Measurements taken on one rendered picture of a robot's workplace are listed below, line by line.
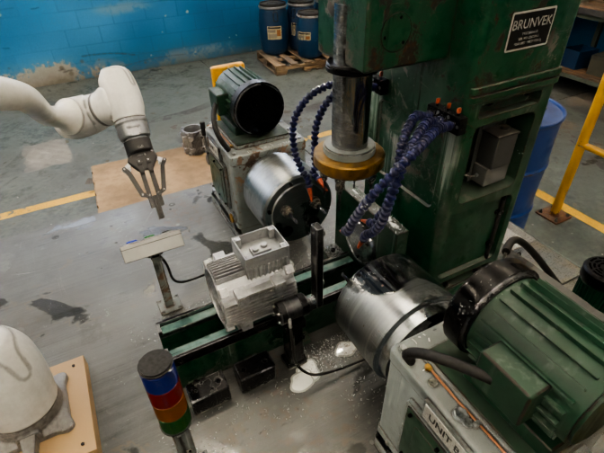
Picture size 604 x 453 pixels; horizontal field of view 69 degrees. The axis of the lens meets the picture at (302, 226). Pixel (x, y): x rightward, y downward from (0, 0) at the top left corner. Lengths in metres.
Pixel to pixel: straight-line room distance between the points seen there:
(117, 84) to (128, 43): 5.18
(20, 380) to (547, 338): 1.01
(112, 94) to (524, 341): 1.15
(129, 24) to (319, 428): 5.87
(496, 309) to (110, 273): 1.31
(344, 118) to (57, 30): 5.61
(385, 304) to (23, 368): 0.79
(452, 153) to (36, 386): 1.08
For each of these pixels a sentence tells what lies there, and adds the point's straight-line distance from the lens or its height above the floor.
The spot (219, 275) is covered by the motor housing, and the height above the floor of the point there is 1.11.
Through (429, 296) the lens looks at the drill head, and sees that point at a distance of 0.99.
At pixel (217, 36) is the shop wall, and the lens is 6.82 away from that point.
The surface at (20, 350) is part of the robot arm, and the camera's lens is 1.15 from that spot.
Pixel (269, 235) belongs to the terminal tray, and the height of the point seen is 1.13.
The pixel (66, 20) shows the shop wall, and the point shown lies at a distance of 6.43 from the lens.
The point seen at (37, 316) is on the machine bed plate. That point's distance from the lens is 1.66.
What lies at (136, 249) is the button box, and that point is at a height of 1.07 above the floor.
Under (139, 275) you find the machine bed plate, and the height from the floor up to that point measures 0.80.
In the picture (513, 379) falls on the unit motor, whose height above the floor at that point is 1.31.
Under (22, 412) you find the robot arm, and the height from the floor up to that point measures 0.97.
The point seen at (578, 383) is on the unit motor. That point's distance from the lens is 0.71.
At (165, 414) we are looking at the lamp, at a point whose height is 1.10.
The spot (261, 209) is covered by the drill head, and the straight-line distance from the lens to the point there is 1.38.
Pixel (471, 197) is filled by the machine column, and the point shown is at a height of 1.20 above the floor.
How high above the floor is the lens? 1.85
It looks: 37 degrees down
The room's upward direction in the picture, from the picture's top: 2 degrees counter-clockwise
